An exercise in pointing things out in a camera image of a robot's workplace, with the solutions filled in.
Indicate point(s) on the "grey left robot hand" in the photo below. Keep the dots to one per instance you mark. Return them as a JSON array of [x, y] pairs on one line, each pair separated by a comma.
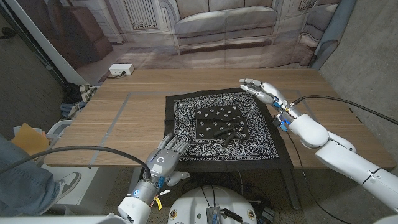
[[161, 161]]

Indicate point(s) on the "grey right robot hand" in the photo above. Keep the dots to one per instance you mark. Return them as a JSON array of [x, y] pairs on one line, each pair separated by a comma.
[[270, 91]]

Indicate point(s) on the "black paisley bandana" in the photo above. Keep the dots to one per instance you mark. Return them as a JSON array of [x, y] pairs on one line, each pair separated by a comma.
[[186, 124]]

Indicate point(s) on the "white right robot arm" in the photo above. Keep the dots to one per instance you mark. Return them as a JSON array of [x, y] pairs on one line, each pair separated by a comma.
[[342, 158]]

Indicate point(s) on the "white power strip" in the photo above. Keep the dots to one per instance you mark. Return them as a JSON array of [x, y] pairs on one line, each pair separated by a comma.
[[121, 68]]

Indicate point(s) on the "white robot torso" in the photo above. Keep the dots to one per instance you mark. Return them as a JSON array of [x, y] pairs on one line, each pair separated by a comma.
[[192, 205]]

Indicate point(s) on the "silver finned electronics box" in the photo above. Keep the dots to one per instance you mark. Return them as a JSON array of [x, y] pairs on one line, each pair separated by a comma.
[[213, 215]]

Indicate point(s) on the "printed sofa room backdrop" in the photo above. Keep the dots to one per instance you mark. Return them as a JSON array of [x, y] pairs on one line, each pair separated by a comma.
[[217, 31]]

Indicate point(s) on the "black plug on torso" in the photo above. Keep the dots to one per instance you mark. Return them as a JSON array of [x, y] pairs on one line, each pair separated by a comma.
[[233, 215]]

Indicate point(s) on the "blue-grey rolled backdrop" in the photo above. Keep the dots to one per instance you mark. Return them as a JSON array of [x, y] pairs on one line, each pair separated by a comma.
[[334, 28]]

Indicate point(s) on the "grey white sneaker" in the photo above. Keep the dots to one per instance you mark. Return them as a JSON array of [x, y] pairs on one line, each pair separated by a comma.
[[66, 183]]

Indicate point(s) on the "plaid cloth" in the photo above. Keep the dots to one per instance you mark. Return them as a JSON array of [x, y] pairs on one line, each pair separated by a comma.
[[88, 91]]

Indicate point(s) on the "blue cloth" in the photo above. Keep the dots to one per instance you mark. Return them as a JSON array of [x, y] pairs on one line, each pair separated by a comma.
[[70, 109]]

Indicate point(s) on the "white plastic bin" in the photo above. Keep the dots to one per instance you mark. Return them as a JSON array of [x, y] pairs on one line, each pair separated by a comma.
[[60, 126]]

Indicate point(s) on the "black bag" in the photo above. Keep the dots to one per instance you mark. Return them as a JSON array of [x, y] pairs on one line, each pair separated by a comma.
[[72, 93]]

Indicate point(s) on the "yellow paper envelope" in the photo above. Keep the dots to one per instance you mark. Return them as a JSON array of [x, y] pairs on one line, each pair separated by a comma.
[[29, 140]]

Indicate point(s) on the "white slanted beam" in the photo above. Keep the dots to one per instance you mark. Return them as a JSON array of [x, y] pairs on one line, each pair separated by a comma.
[[62, 65]]

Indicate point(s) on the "person in blue jeans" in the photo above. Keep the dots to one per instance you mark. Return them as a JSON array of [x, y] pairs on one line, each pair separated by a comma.
[[21, 186]]

